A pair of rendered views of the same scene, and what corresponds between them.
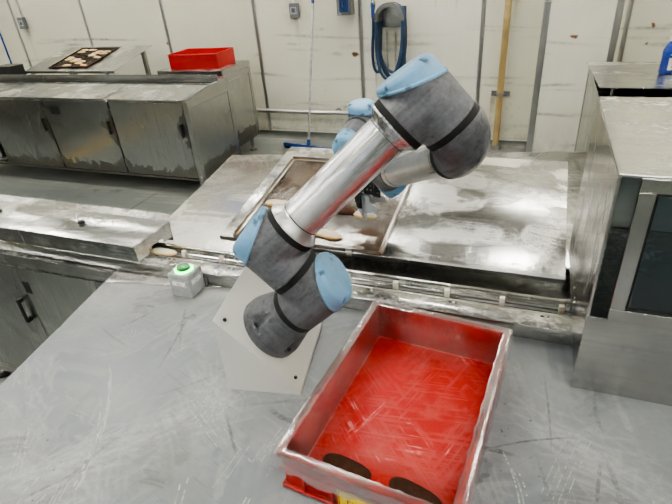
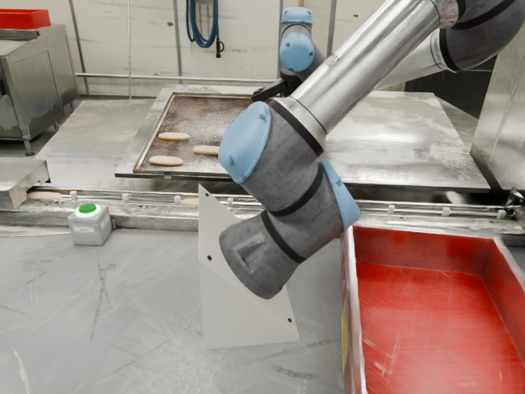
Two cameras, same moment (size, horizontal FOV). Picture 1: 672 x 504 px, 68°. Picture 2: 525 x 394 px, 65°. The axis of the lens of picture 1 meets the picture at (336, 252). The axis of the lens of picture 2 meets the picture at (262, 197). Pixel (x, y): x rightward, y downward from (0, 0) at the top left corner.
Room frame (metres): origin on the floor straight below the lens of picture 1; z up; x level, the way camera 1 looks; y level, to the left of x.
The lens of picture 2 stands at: (0.33, 0.35, 1.41)
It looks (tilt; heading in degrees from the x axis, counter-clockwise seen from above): 29 degrees down; 339
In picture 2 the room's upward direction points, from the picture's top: 1 degrees clockwise
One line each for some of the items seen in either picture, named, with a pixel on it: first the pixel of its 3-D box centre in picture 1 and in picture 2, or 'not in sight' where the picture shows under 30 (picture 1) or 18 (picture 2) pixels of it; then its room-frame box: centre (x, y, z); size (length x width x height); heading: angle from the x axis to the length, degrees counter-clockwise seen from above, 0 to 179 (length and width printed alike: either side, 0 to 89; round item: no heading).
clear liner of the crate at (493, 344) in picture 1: (406, 400); (440, 325); (0.70, -0.12, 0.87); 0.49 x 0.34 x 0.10; 152
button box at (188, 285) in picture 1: (188, 284); (92, 229); (1.25, 0.44, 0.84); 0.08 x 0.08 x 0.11; 67
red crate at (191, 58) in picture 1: (202, 58); (14, 18); (4.98, 1.09, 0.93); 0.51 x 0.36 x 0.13; 71
